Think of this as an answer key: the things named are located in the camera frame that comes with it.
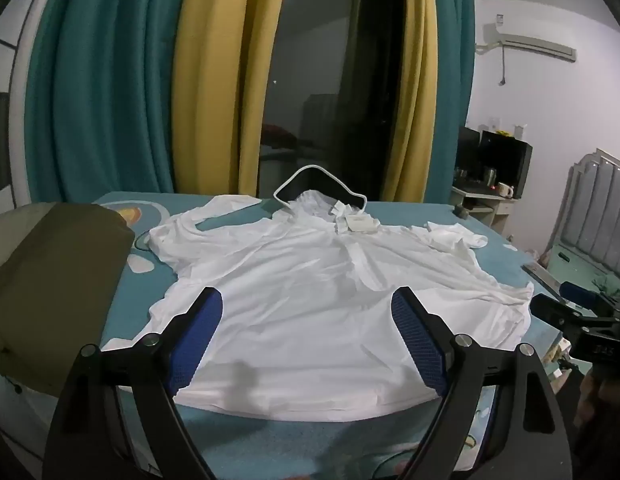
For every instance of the metal cup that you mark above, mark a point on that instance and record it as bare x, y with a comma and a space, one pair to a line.
489, 176

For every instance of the yellow curtain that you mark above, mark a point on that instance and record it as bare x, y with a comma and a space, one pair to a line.
415, 85
219, 85

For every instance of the white mug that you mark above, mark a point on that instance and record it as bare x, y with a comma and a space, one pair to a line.
504, 190

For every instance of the olive green garment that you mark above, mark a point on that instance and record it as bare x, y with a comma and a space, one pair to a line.
49, 280

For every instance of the glass balcony door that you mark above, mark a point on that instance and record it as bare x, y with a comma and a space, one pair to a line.
330, 60

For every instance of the white clothes hanger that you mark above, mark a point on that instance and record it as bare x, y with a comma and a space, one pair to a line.
285, 186

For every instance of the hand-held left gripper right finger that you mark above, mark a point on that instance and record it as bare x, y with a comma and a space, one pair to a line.
417, 335

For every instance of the white shirt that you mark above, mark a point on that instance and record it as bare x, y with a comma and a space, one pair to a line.
310, 310

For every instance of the large black monitor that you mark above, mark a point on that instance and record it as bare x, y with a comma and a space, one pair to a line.
510, 160

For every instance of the teal curtain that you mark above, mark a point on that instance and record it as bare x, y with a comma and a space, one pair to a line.
104, 85
455, 60

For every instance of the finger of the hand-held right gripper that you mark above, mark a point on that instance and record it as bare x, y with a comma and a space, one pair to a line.
587, 296
555, 306

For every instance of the grey padded headboard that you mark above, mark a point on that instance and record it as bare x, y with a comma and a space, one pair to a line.
597, 200

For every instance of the small black monitor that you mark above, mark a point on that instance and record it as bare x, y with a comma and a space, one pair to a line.
467, 147

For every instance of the white air conditioner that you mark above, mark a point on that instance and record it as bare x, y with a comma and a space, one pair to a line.
530, 42

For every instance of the clear plastic tray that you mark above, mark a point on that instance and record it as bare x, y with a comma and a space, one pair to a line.
545, 277

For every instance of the small grey round object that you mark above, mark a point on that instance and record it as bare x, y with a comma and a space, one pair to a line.
460, 211

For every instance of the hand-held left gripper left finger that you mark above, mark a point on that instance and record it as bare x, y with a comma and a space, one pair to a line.
205, 327

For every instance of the white desk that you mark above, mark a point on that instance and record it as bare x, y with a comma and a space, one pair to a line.
482, 205

